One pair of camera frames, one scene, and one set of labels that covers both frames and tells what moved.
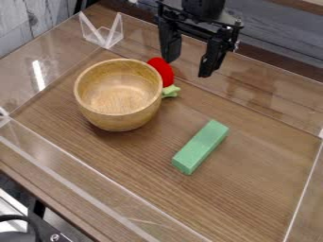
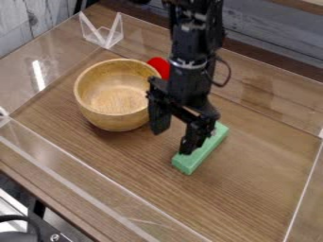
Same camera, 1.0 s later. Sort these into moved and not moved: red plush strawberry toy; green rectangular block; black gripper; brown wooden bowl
Moved: black gripper
Not moved: green rectangular block; brown wooden bowl; red plush strawberry toy
